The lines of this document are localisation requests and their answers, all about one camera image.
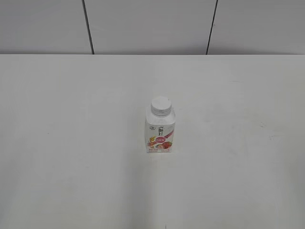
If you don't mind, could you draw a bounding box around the white screw cap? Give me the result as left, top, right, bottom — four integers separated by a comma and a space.
151, 96, 172, 116

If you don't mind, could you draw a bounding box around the white strawberry drink bottle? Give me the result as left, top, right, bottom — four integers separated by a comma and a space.
144, 105, 175, 153

